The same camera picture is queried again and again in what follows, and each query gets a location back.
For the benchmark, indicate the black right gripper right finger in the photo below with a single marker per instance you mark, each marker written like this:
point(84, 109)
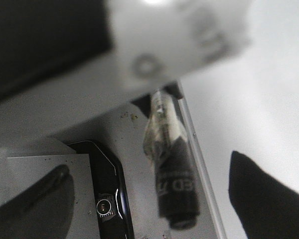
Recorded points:
point(266, 208)

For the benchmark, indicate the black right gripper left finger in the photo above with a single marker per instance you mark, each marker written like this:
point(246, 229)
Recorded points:
point(43, 211)

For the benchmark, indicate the white black whiteboard marker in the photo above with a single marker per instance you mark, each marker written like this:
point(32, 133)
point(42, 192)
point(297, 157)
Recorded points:
point(166, 145)

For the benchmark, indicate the white glossy whiteboard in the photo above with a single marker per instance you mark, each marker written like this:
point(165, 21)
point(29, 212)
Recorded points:
point(250, 103)

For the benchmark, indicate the black glossy camera module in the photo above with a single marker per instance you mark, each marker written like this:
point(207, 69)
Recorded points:
point(111, 198)

